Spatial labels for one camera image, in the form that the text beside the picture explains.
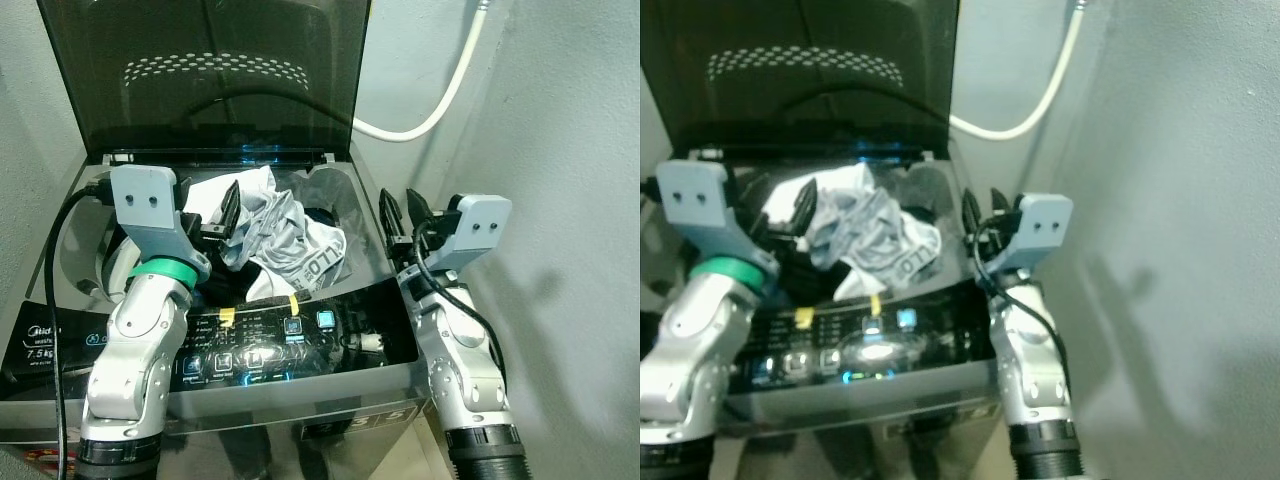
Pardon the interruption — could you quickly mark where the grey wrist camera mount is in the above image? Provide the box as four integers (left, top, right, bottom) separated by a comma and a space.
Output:
995, 193, 1074, 276
655, 160, 779, 276
435, 195, 513, 273
108, 165, 213, 279

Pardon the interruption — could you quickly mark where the white water hose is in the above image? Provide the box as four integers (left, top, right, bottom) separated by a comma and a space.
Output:
948, 0, 1089, 141
352, 0, 493, 142

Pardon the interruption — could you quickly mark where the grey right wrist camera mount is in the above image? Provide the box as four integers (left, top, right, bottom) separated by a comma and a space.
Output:
995, 193, 1074, 276
435, 195, 513, 273

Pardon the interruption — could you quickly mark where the white printed T-shirt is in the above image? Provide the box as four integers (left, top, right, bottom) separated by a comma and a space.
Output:
762, 165, 943, 301
183, 165, 348, 301

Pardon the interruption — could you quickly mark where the silver top-load washing machine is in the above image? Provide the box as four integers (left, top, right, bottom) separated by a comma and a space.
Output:
640, 140, 1011, 480
0, 150, 451, 480

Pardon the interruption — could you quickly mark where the black glossy washer control panel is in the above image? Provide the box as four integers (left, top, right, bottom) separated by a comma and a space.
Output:
170, 280, 421, 391
735, 280, 1001, 396

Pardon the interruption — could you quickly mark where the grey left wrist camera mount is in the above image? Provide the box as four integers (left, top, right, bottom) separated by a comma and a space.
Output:
655, 160, 779, 276
108, 165, 213, 279

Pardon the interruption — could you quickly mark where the smoked transparent washer lid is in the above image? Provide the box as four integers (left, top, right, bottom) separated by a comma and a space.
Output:
640, 0, 961, 161
37, 0, 369, 166

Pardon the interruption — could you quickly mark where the black washer capacity label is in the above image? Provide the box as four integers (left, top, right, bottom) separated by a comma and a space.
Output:
0, 300, 111, 401

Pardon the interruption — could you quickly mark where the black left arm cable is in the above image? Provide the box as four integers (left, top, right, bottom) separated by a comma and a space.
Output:
42, 180, 113, 480

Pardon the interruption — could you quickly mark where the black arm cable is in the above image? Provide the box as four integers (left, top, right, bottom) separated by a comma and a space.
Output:
972, 225, 1073, 401
413, 225, 509, 401
42, 180, 113, 480

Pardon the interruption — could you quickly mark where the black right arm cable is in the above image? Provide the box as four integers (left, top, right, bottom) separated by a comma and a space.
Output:
413, 225, 509, 401
972, 225, 1073, 401

